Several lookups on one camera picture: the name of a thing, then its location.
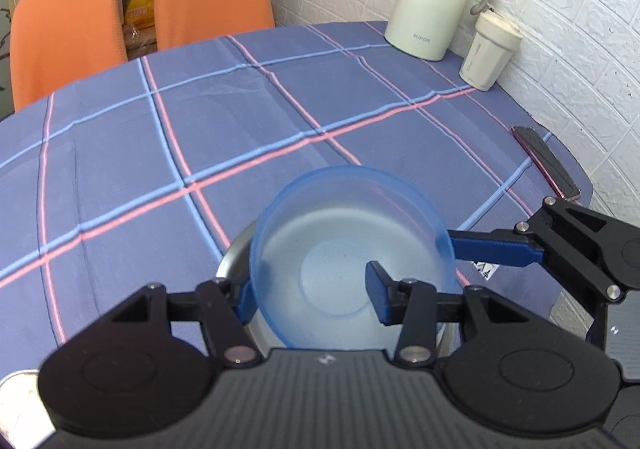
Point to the cream travel cup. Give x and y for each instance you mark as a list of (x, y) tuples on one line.
[(495, 41)]

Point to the stainless steel bowl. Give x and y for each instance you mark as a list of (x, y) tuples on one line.
[(235, 267)]

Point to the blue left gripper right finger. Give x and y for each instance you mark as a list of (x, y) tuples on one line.
[(386, 297)]

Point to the smartphone in red case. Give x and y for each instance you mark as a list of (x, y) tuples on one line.
[(562, 185)]

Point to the blue translucent plastic bowl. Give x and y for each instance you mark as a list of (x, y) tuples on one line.
[(311, 246)]

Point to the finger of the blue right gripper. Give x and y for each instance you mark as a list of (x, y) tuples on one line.
[(501, 247)]

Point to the left orange chair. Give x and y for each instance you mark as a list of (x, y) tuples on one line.
[(56, 42)]

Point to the large white rimmed plate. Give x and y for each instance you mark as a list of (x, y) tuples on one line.
[(22, 409)]

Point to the blue plaid tablecloth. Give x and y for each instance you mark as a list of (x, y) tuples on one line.
[(146, 172)]

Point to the white tablecloth label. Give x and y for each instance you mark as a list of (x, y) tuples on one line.
[(485, 269)]

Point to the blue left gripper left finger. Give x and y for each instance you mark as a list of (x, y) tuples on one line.
[(245, 303)]

